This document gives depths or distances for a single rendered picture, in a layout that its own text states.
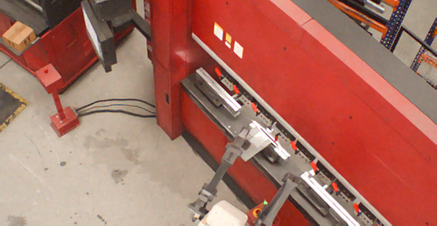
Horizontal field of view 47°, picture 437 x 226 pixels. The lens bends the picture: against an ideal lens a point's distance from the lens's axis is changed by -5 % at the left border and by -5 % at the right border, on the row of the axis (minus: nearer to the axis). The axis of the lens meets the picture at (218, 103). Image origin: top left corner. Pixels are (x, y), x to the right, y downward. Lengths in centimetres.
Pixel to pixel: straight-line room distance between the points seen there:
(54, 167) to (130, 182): 74
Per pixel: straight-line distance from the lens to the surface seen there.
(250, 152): 390
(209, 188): 338
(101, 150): 508
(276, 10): 301
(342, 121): 312
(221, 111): 422
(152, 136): 511
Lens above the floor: 437
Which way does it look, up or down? 55 degrees down
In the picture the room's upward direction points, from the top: 6 degrees clockwise
